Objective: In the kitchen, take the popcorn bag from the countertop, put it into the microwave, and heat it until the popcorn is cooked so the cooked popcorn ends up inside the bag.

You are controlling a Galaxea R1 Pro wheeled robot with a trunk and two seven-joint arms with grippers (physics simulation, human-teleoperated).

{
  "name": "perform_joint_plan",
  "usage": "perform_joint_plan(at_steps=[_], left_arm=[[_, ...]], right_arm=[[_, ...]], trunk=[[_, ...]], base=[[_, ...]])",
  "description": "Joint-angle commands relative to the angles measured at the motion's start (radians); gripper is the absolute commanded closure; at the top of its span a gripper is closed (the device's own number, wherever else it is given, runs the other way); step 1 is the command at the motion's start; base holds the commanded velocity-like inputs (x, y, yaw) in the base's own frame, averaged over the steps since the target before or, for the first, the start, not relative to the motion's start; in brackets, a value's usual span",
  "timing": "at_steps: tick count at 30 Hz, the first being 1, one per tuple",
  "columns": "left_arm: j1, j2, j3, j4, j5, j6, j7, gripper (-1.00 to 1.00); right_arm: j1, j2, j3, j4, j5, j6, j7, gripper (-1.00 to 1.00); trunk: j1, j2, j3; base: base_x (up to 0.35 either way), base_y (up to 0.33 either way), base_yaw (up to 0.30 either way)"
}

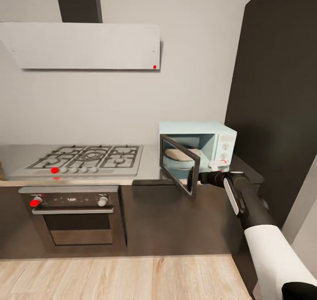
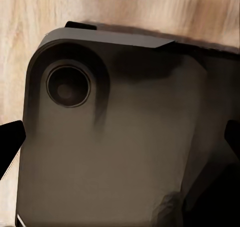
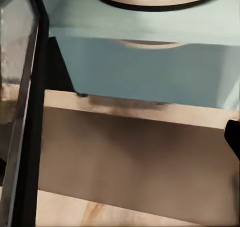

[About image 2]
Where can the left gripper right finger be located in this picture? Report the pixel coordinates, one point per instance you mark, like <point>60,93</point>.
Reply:
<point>232,136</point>

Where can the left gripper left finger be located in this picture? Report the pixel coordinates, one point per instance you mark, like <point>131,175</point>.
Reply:
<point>12,136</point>

